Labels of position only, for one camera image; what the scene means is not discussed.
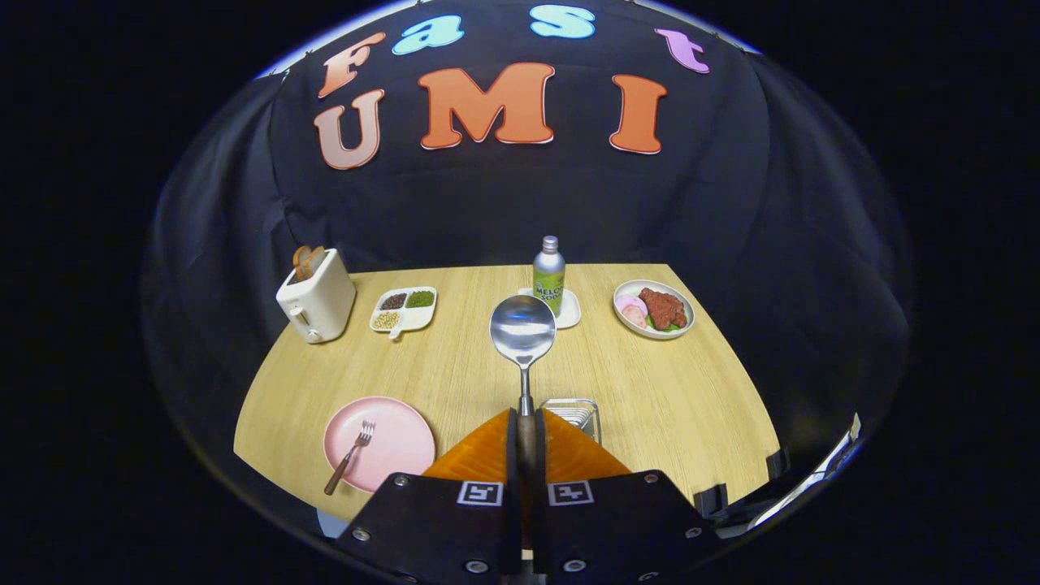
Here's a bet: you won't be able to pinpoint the metal spoon wooden handle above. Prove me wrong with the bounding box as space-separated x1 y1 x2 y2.
489 294 558 529

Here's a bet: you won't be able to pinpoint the metal fork wooden handle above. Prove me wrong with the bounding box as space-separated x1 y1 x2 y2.
323 420 376 496

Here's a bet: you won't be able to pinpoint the brown toast slices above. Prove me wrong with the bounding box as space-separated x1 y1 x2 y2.
292 245 326 283

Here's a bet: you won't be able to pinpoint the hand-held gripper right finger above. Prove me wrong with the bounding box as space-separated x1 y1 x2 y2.
532 408 722 584

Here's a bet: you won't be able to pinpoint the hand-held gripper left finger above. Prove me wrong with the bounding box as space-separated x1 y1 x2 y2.
335 408 522 584

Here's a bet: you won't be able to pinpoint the pink round plate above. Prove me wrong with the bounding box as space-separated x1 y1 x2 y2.
323 396 437 494

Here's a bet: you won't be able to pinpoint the white divided snack tray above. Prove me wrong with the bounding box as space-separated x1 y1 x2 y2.
369 286 438 340

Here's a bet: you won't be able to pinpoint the white food plate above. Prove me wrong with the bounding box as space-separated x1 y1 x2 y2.
613 279 696 340

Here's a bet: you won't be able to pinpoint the white square coaster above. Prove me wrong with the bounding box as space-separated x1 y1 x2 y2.
518 287 583 330

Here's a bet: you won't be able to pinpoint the metal wire rack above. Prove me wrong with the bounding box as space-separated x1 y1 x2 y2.
539 397 601 445

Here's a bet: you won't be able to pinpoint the cream white toaster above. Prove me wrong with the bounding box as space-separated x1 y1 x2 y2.
275 248 358 345

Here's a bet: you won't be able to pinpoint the red meat piece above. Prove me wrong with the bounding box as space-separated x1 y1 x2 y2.
638 288 688 331

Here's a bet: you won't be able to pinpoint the white metal bar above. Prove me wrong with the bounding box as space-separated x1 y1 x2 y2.
747 414 862 529

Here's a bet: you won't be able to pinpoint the green soda bottle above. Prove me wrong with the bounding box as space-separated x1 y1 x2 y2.
532 236 566 318

